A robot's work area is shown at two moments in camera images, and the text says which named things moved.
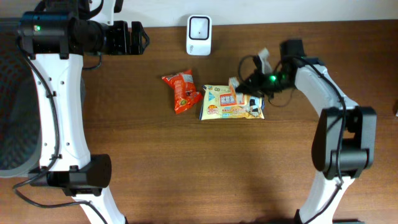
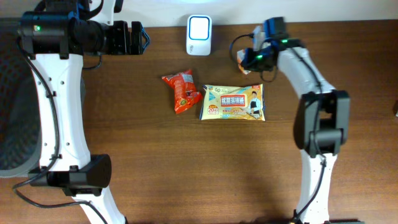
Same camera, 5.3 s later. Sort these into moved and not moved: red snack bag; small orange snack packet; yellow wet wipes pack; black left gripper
Moved: small orange snack packet
Not moved: yellow wet wipes pack; black left gripper; red snack bag
